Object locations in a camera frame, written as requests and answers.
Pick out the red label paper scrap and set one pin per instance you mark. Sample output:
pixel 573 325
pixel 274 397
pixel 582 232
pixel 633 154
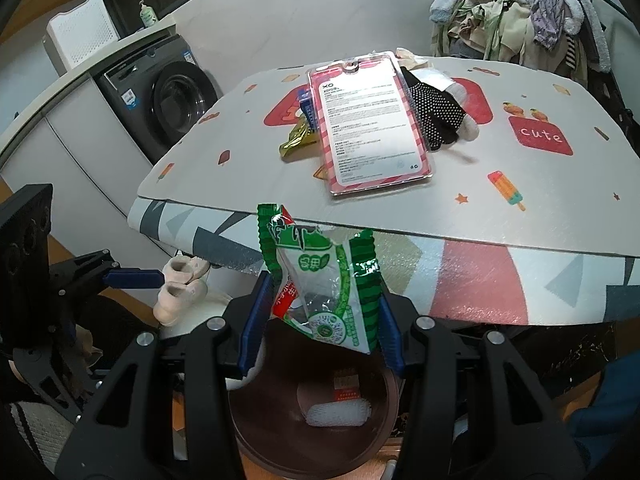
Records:
pixel 346 385

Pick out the grey striped cloth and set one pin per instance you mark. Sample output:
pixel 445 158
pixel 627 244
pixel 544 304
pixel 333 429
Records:
pixel 40 425

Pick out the pink blister package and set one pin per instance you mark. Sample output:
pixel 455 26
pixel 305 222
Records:
pixel 370 130

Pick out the grey knit glove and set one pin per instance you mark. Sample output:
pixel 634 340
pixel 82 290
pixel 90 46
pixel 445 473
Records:
pixel 466 115

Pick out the printed table mat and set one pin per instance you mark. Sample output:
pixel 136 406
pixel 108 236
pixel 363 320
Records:
pixel 500 215

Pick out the gold foil wrapper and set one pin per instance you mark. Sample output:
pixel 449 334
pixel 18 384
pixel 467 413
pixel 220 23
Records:
pixel 299 140

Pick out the beige crumpled paper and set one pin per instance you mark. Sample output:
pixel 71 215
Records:
pixel 411 58

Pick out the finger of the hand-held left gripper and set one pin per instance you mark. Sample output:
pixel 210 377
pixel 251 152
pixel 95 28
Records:
pixel 135 278

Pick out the green white snack packet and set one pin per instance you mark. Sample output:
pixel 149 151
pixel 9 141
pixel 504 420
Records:
pixel 320 280

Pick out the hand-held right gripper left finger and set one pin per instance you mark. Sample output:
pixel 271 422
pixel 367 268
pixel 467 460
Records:
pixel 255 322

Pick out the green soap bottle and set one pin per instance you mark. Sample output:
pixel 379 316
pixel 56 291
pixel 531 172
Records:
pixel 148 16

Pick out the white perforated appliance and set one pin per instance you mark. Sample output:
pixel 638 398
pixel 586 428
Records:
pixel 82 35

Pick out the beige baby shoe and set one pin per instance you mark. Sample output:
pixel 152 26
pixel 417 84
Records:
pixel 177 302
pixel 186 267

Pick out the blue cloth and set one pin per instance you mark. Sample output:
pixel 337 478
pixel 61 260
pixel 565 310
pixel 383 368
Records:
pixel 612 400

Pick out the dark grey washing machine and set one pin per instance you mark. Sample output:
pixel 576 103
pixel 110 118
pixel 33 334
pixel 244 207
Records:
pixel 175 95

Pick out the clear plastic bag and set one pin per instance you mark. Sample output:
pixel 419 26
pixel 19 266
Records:
pixel 435 79

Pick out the black dotted glove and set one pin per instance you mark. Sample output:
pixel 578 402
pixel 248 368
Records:
pixel 434 110

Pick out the white cabinet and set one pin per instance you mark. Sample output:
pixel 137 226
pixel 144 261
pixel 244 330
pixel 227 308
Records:
pixel 65 150

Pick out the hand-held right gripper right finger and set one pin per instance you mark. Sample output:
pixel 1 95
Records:
pixel 392 337

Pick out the pile of clothes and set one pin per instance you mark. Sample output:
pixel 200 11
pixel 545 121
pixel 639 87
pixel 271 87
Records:
pixel 500 10

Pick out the brown round trash bin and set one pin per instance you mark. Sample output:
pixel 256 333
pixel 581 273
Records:
pixel 280 410

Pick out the blue packet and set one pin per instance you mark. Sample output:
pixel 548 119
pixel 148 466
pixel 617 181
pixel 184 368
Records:
pixel 304 105

